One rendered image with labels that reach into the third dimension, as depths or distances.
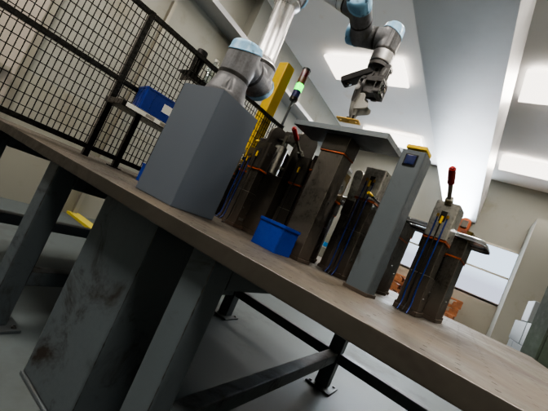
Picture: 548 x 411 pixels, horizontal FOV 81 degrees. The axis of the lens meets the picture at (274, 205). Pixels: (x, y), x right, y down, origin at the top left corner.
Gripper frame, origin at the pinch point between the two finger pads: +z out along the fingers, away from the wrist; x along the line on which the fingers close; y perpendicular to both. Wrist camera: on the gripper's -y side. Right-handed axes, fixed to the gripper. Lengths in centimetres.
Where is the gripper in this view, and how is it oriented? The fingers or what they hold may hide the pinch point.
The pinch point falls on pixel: (350, 116)
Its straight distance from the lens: 120.2
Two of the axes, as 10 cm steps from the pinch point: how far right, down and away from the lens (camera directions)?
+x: 4.5, 2.5, 8.6
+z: -4.1, 9.1, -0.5
